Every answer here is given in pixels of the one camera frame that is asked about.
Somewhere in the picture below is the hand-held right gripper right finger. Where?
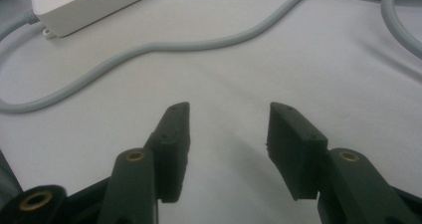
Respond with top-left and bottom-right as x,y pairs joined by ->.
266,102 -> 422,224

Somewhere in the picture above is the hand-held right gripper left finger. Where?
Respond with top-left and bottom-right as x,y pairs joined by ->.
97,101 -> 191,224

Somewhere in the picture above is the white power strip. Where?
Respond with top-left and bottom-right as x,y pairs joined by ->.
29,0 -> 171,39

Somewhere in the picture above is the grey power cable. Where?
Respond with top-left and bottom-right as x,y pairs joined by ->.
0,0 -> 422,114

